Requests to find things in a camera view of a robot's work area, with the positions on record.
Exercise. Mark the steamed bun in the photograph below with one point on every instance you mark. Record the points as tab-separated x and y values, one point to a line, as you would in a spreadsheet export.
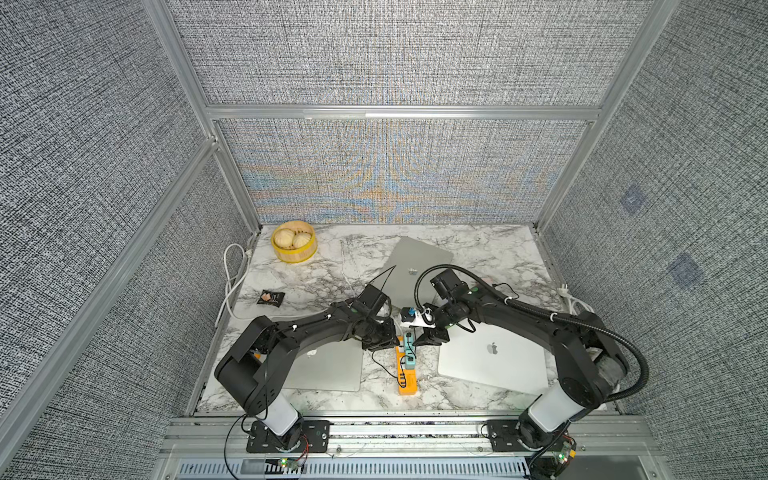
284	238
301	239

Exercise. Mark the left steamed bun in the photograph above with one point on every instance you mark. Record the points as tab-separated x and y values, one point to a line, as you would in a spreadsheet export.
284	238

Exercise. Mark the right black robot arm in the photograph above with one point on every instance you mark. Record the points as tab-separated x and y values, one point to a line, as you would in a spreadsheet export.
594	364

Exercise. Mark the silver laptop at back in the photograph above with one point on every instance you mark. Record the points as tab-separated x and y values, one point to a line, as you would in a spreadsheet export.
410	258

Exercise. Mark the right steamed bun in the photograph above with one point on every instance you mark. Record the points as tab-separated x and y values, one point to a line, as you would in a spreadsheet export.
301	239

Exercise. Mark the yellow wooden steamer basket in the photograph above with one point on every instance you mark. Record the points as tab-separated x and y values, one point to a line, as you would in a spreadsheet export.
295	256

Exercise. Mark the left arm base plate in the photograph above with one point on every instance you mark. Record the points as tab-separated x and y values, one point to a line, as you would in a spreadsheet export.
306	436

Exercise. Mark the silver laptop front right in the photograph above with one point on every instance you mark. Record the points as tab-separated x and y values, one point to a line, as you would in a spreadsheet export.
494	357

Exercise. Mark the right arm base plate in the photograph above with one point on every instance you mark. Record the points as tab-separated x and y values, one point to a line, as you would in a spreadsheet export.
505	437

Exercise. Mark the silver laptop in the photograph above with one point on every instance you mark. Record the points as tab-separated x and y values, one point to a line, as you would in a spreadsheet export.
332	367
410	258
494	357

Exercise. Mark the aluminium front rail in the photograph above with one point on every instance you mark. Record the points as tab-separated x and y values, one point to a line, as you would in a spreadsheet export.
412	445

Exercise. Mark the orange power strip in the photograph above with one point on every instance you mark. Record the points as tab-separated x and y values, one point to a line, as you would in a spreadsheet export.
407	379

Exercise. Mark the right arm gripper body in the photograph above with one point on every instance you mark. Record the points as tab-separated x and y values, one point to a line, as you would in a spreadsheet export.
441	320

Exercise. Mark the small black snack packet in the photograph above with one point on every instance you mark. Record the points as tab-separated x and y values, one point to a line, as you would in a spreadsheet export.
272	298

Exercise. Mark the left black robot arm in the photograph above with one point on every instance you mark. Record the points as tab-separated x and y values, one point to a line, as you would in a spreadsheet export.
256	366

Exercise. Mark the silver laptop front left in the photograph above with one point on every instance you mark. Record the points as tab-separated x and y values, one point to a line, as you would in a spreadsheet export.
332	367

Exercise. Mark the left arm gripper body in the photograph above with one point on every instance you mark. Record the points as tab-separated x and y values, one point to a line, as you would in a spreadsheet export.
378	335

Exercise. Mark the teal charger plug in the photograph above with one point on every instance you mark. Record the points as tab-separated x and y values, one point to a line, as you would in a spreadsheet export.
410	357

